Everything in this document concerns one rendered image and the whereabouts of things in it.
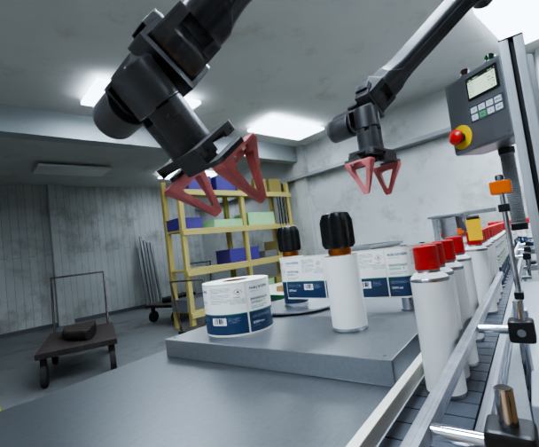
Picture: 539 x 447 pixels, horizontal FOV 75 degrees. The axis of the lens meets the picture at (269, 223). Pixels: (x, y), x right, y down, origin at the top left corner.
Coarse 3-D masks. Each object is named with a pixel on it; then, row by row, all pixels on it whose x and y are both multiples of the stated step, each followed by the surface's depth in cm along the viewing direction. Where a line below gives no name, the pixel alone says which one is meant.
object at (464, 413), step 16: (496, 320) 80; (496, 336) 69; (480, 352) 62; (480, 368) 55; (480, 384) 50; (416, 400) 48; (464, 400) 46; (480, 400) 46; (400, 416) 44; (416, 416) 44; (448, 416) 43; (464, 416) 42; (400, 432) 41
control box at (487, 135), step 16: (496, 64) 79; (528, 64) 80; (464, 80) 87; (448, 96) 92; (464, 96) 87; (480, 96) 83; (464, 112) 88; (464, 128) 88; (480, 128) 84; (496, 128) 80; (512, 128) 77; (464, 144) 89; (480, 144) 84; (496, 144) 83; (512, 144) 86
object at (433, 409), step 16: (496, 288) 78; (480, 304) 63; (480, 320) 54; (464, 336) 46; (464, 352) 41; (448, 368) 37; (448, 384) 33; (432, 400) 30; (448, 400) 32; (432, 416) 28; (416, 432) 26
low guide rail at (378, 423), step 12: (420, 360) 52; (408, 372) 48; (420, 372) 51; (396, 384) 45; (408, 384) 46; (396, 396) 42; (408, 396) 45; (384, 408) 40; (396, 408) 42; (372, 420) 37; (384, 420) 38; (360, 432) 35; (372, 432) 36; (384, 432) 38; (348, 444) 33; (360, 444) 33; (372, 444) 35
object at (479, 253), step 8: (472, 240) 88; (480, 240) 88; (472, 248) 88; (480, 248) 87; (472, 256) 88; (480, 256) 87; (488, 256) 87; (480, 264) 87; (488, 264) 87; (480, 272) 87; (488, 272) 86; (480, 280) 87; (488, 280) 86; (480, 288) 87; (480, 296) 87; (496, 304) 87; (488, 312) 86; (496, 312) 86
